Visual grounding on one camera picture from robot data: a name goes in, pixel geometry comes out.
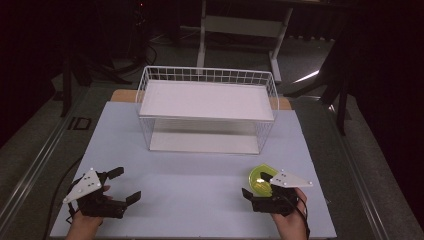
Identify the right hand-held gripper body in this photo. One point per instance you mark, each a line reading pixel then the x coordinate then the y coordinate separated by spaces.
pixel 276 201

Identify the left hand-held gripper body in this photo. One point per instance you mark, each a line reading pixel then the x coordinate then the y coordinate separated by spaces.
pixel 87 186

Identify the yellow-green round disc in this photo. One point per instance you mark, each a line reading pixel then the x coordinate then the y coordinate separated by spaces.
pixel 256 185

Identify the person's right hand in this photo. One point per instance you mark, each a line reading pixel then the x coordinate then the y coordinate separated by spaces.
pixel 291 226

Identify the person's left hand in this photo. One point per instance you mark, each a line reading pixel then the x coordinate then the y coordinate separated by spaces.
pixel 83 228

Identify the pale blue table mat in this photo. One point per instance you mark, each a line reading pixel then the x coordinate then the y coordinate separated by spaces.
pixel 186 186

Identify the black metal stand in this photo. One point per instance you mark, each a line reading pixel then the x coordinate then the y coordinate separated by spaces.
pixel 340 93

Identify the grey metal floor rail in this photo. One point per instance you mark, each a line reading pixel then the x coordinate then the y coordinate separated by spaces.
pixel 36 166
pixel 361 173

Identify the white metal desk frame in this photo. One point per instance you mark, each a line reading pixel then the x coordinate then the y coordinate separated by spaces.
pixel 243 26

